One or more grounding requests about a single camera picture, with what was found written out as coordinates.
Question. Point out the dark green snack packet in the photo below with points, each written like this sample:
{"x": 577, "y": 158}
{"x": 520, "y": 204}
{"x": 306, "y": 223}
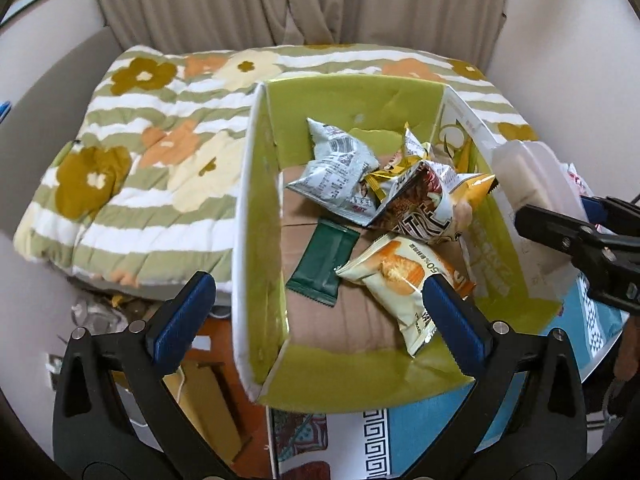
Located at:
{"x": 322, "y": 260}

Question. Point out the white brown chip bag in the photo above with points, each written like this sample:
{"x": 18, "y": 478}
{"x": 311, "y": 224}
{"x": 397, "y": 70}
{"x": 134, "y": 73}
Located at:
{"x": 420, "y": 205}

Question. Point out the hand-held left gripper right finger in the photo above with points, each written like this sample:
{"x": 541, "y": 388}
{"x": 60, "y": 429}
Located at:
{"x": 452, "y": 327}

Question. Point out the floral striped blanket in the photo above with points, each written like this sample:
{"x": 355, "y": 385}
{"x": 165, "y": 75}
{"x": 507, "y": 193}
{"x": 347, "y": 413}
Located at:
{"x": 150, "y": 160}

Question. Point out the grey white snack packet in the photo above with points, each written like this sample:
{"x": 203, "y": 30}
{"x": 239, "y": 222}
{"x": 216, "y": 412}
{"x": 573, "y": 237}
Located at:
{"x": 330, "y": 175}

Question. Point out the white orange snack packet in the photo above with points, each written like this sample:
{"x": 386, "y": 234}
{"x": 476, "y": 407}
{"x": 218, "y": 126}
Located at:
{"x": 395, "y": 280}

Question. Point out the metal wall outlet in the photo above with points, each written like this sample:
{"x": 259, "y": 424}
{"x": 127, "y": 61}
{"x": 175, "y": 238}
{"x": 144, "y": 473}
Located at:
{"x": 53, "y": 371}

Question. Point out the clear plastic container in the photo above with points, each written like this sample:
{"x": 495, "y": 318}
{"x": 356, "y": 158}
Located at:
{"x": 530, "y": 175}

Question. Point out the silver yellow snack packet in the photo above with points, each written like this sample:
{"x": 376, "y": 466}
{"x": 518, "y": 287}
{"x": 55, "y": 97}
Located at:
{"x": 415, "y": 145}

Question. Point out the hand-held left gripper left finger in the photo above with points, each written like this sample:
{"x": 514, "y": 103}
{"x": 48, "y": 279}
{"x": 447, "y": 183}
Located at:
{"x": 182, "y": 322}

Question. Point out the green cardboard box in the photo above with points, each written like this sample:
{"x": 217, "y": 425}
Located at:
{"x": 340, "y": 330}

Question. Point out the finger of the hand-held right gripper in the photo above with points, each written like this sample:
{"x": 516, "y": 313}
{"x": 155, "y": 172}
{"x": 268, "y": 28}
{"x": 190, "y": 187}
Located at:
{"x": 575, "y": 240}
{"x": 595, "y": 208}

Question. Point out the teal patterned tablecloth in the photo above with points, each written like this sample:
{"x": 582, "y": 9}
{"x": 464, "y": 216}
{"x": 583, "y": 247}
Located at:
{"x": 380, "y": 435}

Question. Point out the person's right hand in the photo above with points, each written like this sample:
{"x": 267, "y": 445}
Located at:
{"x": 629, "y": 355}

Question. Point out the blue white wall device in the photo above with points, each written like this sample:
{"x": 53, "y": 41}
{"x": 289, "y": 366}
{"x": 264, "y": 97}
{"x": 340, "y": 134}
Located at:
{"x": 4, "y": 110}

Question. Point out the red white snack packet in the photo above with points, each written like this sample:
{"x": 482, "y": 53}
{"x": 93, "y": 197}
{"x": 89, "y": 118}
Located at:
{"x": 577, "y": 180}

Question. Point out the flat brown cardboard piece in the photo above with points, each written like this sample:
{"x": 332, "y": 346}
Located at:
{"x": 210, "y": 410}

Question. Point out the crumpled grey plastic bag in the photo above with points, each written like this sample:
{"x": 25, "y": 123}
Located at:
{"x": 95, "y": 310}

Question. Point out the beige curtain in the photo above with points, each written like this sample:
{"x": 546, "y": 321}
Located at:
{"x": 300, "y": 0}

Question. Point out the grey padded headboard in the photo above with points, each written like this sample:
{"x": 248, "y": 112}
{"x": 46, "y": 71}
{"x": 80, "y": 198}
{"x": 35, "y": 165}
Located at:
{"x": 40, "y": 110}

